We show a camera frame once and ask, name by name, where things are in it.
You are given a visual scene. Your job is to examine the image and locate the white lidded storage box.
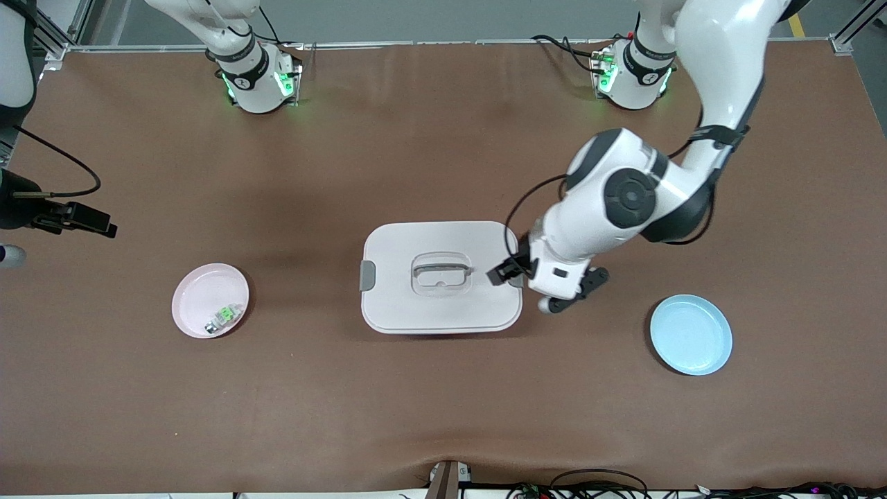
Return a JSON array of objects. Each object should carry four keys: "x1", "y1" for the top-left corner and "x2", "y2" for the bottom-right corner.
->
[{"x1": 359, "y1": 220, "x2": 525, "y2": 335}]

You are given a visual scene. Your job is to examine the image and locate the pink round plate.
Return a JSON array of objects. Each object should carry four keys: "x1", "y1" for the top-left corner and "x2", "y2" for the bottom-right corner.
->
[{"x1": 171, "y1": 263, "x2": 250, "y2": 340}]

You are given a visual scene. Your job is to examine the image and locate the light blue round plate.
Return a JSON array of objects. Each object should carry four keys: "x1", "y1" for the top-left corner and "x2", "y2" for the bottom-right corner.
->
[{"x1": 649, "y1": 294, "x2": 733, "y2": 376}]

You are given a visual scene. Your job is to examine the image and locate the brown table mat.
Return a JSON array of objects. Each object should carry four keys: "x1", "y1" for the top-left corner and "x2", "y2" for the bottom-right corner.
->
[{"x1": 0, "y1": 38, "x2": 887, "y2": 494}]

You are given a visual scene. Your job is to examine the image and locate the green switch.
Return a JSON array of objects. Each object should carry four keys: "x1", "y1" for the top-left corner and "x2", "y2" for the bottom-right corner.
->
[{"x1": 204, "y1": 304, "x2": 243, "y2": 335}]

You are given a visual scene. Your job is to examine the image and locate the aluminium frame post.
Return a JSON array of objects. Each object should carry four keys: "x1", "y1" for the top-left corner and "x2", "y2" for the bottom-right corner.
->
[
  {"x1": 830, "y1": 0, "x2": 887, "y2": 56},
  {"x1": 31, "y1": 0, "x2": 94, "y2": 62}
]

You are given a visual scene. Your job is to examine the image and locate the black arm base cables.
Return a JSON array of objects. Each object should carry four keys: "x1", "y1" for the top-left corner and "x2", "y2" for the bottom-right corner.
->
[{"x1": 532, "y1": 33, "x2": 624, "y2": 77}]

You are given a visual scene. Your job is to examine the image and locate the black looped cable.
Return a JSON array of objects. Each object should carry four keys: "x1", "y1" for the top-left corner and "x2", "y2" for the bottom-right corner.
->
[{"x1": 551, "y1": 469, "x2": 650, "y2": 499}]

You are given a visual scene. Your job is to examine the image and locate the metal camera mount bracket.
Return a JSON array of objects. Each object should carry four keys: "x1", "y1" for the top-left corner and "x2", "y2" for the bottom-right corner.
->
[{"x1": 426, "y1": 459, "x2": 473, "y2": 499}]

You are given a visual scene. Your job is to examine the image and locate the thin metal table rail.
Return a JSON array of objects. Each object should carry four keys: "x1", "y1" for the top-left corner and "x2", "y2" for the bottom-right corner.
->
[{"x1": 66, "y1": 36, "x2": 836, "y2": 55}]

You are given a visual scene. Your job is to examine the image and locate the black cable bundle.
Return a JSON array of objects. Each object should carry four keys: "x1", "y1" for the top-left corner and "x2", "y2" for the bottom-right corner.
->
[{"x1": 506, "y1": 482, "x2": 887, "y2": 499}]

